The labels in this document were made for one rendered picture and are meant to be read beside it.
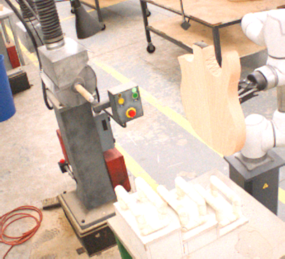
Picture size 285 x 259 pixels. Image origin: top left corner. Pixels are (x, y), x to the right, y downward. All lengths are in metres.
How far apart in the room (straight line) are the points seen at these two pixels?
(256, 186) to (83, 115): 1.10
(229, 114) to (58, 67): 0.88
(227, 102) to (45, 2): 1.04
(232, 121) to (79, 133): 1.42
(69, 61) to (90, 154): 0.91
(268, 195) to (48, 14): 1.58
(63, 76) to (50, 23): 0.27
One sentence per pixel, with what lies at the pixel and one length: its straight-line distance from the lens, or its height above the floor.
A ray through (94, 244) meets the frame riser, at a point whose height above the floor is 0.10.
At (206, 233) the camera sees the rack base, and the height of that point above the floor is 1.00.
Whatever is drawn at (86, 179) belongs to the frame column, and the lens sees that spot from 2.79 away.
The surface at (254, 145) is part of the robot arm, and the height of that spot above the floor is 0.85.
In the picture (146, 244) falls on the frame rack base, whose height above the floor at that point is 1.10.
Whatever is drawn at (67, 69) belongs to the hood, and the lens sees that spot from 1.95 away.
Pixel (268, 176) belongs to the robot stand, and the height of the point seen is 0.64.
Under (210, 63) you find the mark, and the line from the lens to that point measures 1.38.
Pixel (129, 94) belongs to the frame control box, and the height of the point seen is 1.09.
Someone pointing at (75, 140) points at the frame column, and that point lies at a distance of 2.62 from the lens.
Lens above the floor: 2.17
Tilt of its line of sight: 30 degrees down
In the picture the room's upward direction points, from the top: 11 degrees counter-clockwise
